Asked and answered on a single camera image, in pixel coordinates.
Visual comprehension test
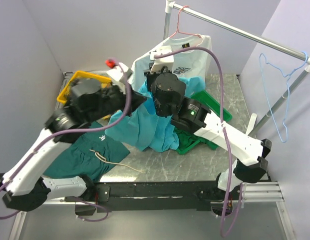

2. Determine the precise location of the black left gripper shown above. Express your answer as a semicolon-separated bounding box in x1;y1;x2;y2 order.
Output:
85;79;147;124

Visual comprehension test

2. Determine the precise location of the light blue t shirt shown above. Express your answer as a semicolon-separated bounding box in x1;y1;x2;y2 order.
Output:
104;76;207;153

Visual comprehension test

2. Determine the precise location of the green plastic bin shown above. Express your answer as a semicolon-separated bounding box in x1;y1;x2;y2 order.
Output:
177;90;220;155

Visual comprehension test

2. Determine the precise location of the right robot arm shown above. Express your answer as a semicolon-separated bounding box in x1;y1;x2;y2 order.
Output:
144;67;272;200

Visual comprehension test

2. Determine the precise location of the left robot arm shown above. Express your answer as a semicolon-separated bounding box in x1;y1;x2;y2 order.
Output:
0;79;147;212

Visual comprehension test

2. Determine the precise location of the white t shirt on hanger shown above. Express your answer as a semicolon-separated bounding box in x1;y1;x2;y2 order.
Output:
129;35;212;91

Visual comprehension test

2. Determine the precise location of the yellow plastic bin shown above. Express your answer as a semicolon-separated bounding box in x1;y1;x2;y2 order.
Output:
56;70;111;104

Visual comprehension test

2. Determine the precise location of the green cloth in bin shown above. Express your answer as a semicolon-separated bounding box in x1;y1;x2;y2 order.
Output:
174;128;218;155

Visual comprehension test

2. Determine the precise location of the dark teal garment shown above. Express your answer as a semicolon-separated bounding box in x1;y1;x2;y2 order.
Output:
43;130;130;182

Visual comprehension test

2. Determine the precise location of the white rack base foot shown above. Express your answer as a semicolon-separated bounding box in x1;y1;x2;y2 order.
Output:
246;113;258;135

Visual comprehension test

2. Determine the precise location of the metal clothes rack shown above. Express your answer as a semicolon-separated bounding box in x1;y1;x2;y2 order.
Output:
163;0;310;143

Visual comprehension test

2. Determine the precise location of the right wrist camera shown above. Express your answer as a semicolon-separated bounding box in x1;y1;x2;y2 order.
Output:
150;46;174;74

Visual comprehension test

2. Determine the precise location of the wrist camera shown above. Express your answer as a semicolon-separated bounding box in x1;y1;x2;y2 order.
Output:
150;46;174;74
105;59;133;85

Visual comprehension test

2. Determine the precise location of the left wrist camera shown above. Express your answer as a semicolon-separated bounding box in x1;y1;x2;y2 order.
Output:
105;59;133;85

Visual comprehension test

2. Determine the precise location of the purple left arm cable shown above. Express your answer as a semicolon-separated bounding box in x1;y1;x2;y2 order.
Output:
0;58;133;221

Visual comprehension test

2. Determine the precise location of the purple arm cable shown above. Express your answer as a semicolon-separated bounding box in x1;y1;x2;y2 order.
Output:
0;58;133;221
154;46;244;238

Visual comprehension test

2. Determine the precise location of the pink wire hanger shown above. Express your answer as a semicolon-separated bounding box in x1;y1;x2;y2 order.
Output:
168;5;202;39

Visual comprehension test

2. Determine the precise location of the beige drawstring cord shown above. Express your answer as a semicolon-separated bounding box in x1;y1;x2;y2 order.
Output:
90;148;146;174

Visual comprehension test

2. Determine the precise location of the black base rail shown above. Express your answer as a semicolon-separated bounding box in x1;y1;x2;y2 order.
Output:
79;180;225;212

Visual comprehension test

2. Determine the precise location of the blue wire hanger right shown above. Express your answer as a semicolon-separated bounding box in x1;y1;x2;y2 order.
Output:
259;53;307;143

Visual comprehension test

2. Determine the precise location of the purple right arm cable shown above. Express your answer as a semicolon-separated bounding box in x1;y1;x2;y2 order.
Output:
154;46;244;238

